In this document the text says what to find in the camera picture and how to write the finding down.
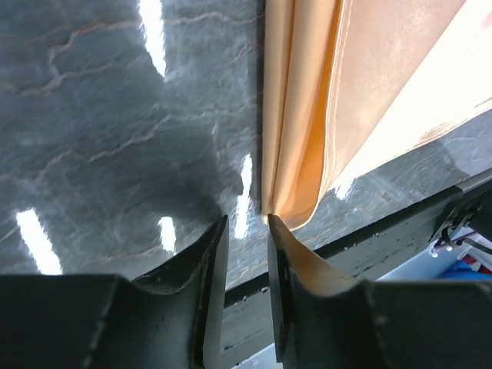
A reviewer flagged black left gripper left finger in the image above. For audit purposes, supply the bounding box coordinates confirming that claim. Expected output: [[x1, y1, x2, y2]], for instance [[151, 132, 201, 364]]
[[1, 217, 228, 368]]

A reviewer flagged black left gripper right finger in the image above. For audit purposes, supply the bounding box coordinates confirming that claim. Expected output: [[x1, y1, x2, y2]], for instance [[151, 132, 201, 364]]
[[268, 215, 491, 368]]

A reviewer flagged peach cloth napkin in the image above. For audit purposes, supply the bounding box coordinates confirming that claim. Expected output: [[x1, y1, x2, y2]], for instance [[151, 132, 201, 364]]
[[261, 1, 491, 230]]

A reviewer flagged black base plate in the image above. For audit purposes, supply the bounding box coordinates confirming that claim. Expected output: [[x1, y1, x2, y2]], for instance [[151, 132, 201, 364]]
[[293, 183, 491, 279]]

